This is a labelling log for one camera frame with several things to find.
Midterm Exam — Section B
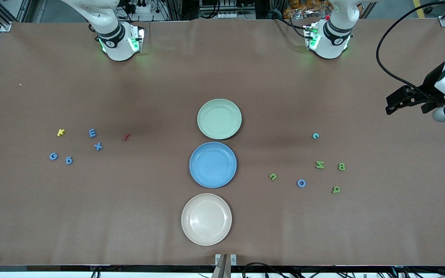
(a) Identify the white power strip with plugs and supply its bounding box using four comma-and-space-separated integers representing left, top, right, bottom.
128, 0, 151, 14

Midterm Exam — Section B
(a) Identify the light green round plate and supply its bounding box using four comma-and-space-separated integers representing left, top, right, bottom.
197, 98, 243, 140

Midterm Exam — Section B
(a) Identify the small metal mounting bracket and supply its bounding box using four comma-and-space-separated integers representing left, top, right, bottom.
212, 253, 238, 278

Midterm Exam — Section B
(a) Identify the beige round plate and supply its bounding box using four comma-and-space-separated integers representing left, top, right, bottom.
181, 193, 233, 246

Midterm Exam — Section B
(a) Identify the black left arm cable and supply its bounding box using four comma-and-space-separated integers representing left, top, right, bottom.
376, 0, 445, 97

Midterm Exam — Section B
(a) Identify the orange foil snack bag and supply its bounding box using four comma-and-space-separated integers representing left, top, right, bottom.
284, 0, 333, 20

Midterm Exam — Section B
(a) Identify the blue round plate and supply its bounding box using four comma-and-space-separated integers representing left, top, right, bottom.
189, 142, 238, 189

